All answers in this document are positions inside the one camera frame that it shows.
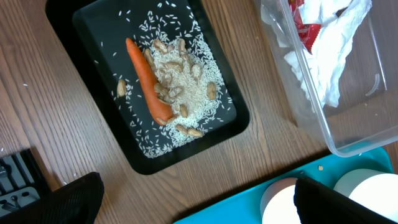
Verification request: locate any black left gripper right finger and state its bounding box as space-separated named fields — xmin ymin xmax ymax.
xmin=294 ymin=177 xmax=395 ymax=224

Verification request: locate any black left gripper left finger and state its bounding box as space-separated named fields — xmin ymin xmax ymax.
xmin=1 ymin=172 xmax=104 ymax=224

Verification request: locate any pink bowl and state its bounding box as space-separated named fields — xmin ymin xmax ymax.
xmin=260 ymin=177 xmax=301 ymax=224

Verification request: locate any pale green bowl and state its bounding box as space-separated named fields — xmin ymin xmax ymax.
xmin=334 ymin=169 xmax=397 ymax=222

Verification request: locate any white napkin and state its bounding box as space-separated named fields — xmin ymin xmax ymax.
xmin=261 ymin=0 xmax=373 ymax=108

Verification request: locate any red snack wrapper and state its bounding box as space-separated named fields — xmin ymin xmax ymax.
xmin=287 ymin=0 xmax=322 ymax=54

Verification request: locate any black food-waste tray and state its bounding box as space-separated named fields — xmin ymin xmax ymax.
xmin=45 ymin=0 xmax=250 ymax=175

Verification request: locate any teal plastic tray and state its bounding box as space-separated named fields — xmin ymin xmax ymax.
xmin=177 ymin=147 xmax=393 ymax=224

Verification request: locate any orange carrot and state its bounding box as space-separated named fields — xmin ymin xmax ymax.
xmin=126 ymin=38 xmax=174 ymax=126

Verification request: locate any clear plastic bin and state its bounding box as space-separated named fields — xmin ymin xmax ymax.
xmin=262 ymin=0 xmax=397 ymax=157

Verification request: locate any rice and peanuts pile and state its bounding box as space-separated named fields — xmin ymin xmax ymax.
xmin=130 ymin=11 xmax=224 ymax=159

